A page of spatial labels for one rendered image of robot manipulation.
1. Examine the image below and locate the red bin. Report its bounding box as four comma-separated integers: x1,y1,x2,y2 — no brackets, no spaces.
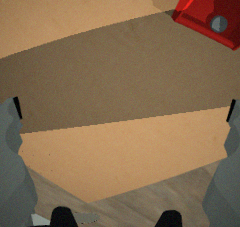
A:
171,0,240,51

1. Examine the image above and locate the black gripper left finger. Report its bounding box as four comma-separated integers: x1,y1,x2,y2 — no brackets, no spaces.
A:
0,97,38,227

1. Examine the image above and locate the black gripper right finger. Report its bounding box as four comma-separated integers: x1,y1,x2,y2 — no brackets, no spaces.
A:
202,99,240,227

